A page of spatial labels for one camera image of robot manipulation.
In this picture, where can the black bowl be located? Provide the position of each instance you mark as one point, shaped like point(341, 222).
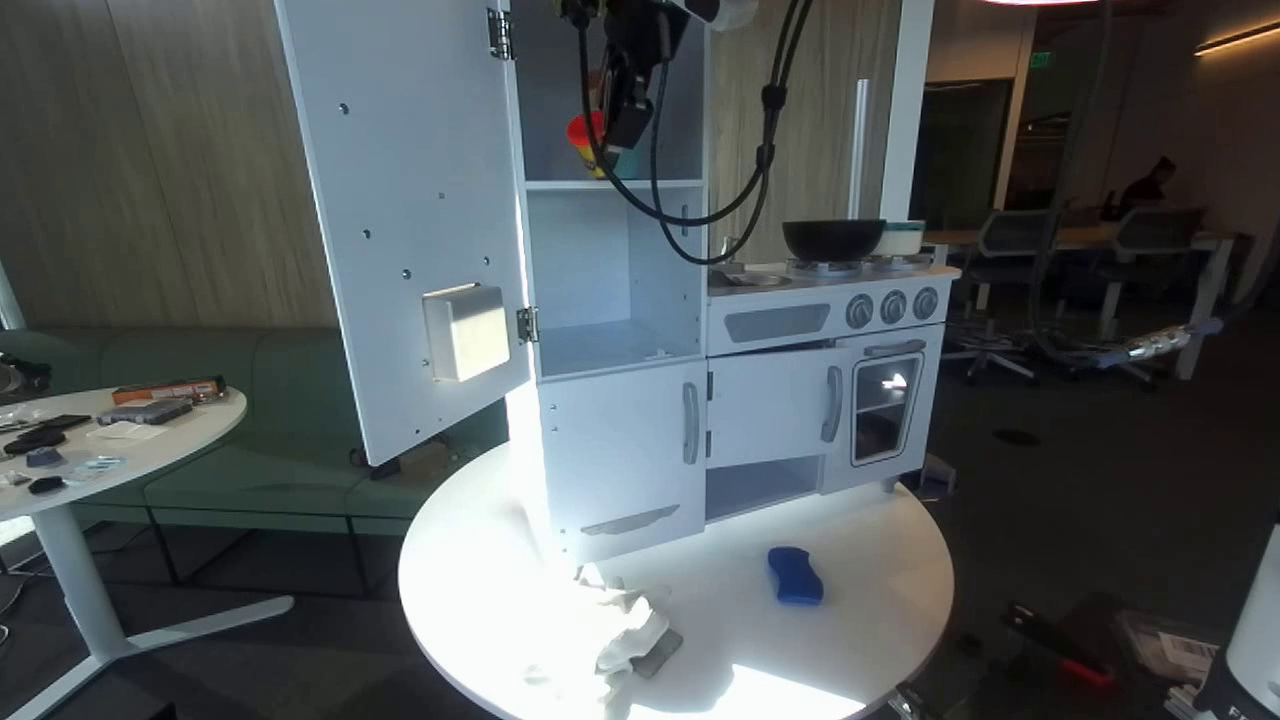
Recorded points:
point(835, 242)

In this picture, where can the red and black tool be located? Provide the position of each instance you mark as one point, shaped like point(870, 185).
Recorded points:
point(1060, 648)

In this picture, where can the white pillar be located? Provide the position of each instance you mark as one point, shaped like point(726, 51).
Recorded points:
point(904, 107)

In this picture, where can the white toy play kitchen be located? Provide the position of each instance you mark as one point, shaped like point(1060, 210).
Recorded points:
point(626, 286)

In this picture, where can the wooden desk with white legs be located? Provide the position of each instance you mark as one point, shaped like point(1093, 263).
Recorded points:
point(1203, 320)

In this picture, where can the grey stove knob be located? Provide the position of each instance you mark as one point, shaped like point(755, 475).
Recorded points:
point(924, 300)
point(890, 304)
point(856, 315)

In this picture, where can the tall white cabinet door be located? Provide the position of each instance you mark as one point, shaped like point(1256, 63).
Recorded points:
point(402, 202)

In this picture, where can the silver door hinge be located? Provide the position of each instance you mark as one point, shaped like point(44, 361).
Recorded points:
point(498, 31)
point(525, 325)

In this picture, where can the orange brown tool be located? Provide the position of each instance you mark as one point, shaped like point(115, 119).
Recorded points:
point(167, 395)

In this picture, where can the small dark blue item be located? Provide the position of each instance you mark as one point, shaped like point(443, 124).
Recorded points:
point(40, 458)

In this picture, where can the white lower fridge door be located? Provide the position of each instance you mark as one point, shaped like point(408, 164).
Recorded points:
point(622, 445)

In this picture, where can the dark floor outlet cover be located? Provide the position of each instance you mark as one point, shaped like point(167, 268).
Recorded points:
point(1019, 436)

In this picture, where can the small white cabinet door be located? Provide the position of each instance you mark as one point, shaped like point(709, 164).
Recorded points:
point(775, 404)

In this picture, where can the white paper packaging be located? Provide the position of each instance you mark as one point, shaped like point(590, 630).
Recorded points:
point(1172, 648)

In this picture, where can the round white table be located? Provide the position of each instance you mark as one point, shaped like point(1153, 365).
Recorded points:
point(533, 601)

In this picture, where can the white toy oven door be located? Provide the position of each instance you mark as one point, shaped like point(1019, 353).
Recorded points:
point(890, 353)

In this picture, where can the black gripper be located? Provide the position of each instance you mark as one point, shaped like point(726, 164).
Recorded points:
point(640, 34)

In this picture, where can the black device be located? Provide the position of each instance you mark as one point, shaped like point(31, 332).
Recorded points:
point(44, 435)

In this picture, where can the red small object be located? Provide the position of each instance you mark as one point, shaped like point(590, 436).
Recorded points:
point(590, 143)

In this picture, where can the small grey block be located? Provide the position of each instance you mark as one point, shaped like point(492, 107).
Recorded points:
point(657, 648)

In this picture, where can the seated person in dark clothes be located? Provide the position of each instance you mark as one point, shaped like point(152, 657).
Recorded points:
point(1151, 185)

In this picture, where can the flat grey item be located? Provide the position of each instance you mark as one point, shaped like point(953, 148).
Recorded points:
point(145, 412)

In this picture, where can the green upholstered bench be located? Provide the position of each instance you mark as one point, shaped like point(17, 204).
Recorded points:
point(266, 402)

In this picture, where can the blue sponge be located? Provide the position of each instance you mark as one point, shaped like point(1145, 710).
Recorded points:
point(798, 579)

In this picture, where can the white box on door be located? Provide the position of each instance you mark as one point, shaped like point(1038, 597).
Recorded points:
point(467, 331)

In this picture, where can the crumpled white wrapper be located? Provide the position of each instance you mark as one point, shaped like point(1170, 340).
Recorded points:
point(617, 643)

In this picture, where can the grey office chair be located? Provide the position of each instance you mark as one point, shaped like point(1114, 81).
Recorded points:
point(1132, 266)
point(1003, 266)

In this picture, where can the white oval side table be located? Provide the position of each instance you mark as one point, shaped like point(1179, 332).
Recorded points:
point(121, 453)

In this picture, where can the small black item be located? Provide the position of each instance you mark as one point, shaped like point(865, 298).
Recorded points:
point(44, 481)

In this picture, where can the silver toy sink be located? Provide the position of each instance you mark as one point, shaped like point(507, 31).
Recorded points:
point(744, 278)

